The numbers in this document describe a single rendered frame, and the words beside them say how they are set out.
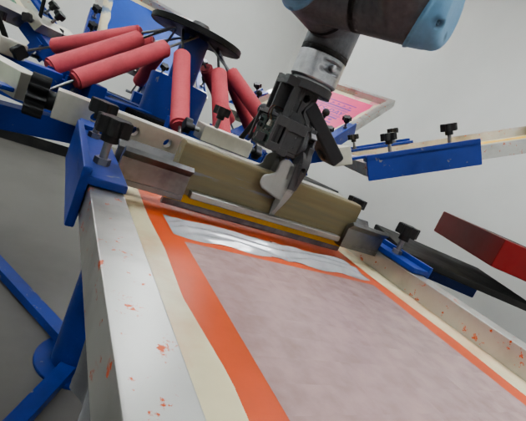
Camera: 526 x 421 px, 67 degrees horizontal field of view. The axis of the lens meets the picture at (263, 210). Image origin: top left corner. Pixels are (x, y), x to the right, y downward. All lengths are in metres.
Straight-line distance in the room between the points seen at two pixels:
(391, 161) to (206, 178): 0.65
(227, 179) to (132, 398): 0.45
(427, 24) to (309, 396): 0.38
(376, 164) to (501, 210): 1.68
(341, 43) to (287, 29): 4.67
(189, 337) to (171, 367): 0.10
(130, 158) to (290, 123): 0.23
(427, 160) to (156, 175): 0.79
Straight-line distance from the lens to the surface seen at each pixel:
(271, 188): 0.62
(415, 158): 1.14
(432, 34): 0.49
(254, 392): 0.29
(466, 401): 0.47
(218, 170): 0.59
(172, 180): 0.57
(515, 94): 2.98
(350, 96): 2.50
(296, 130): 0.61
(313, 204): 0.69
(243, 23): 5.05
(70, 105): 0.78
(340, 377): 0.36
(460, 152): 1.18
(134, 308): 0.26
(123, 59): 1.19
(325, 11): 0.54
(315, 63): 0.62
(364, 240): 0.78
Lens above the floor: 1.12
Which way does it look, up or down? 11 degrees down
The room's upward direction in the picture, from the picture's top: 24 degrees clockwise
